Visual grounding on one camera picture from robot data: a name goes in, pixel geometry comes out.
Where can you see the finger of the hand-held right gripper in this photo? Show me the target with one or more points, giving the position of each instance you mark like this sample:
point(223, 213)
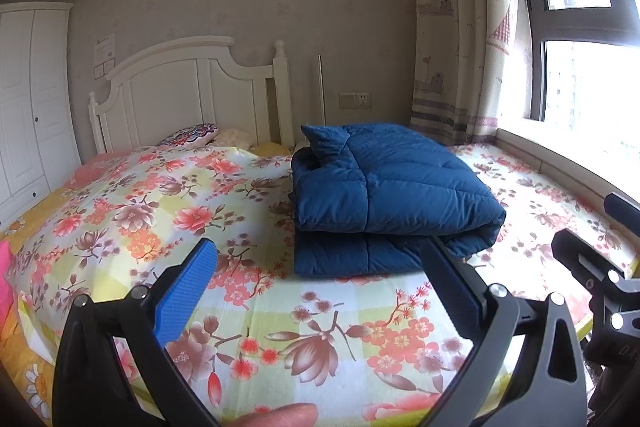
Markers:
point(622, 209)
point(580, 257)

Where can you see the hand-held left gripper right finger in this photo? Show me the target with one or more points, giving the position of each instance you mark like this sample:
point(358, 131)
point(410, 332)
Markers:
point(450, 287)

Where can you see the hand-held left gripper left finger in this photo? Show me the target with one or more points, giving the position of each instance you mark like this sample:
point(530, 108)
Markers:
point(186, 292)

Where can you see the blue quilted jacket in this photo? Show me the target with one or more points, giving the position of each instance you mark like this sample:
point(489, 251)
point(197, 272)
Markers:
point(390, 187)

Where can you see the person's left hand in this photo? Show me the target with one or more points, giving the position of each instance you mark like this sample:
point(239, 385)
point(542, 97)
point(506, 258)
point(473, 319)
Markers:
point(280, 417)

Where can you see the beige window sill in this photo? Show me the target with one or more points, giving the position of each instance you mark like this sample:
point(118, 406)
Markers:
point(560, 162)

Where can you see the floral quilt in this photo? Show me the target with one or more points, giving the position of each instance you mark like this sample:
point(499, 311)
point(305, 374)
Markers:
point(150, 217)

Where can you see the window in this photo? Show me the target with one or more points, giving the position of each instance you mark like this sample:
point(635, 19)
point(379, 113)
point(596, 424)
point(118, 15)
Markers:
point(580, 82)

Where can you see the purple patterned pillow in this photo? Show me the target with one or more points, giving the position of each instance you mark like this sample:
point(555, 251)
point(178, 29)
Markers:
point(192, 133)

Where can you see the cream pillow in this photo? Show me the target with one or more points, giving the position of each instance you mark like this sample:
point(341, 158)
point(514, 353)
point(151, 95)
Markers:
point(235, 137)

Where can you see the yellow pillow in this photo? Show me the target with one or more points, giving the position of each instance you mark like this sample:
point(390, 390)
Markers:
point(270, 148)

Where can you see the yellow bedsheet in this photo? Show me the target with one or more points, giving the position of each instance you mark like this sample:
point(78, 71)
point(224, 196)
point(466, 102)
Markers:
point(35, 207)

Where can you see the pink cloth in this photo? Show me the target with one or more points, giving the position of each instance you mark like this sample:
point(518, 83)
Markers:
point(4, 287)

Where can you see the white bed headboard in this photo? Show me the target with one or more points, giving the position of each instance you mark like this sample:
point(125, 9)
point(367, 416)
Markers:
point(165, 97)

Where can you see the slim white lamp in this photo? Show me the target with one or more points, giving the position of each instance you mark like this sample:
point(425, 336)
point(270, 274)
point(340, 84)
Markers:
point(321, 92)

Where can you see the white wardrobe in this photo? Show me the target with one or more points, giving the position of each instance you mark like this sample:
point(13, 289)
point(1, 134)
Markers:
point(30, 107)

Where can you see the printed cream curtain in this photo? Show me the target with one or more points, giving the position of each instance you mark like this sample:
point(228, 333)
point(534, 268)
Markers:
point(450, 32)

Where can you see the beige wall socket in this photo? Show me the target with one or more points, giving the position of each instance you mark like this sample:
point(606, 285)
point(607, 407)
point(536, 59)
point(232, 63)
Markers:
point(355, 100)

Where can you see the wall light switch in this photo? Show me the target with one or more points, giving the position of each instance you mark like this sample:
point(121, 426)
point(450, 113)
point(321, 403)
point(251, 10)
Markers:
point(104, 70)

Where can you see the paper wall notice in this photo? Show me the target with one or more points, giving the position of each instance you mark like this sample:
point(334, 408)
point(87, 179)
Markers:
point(104, 48)

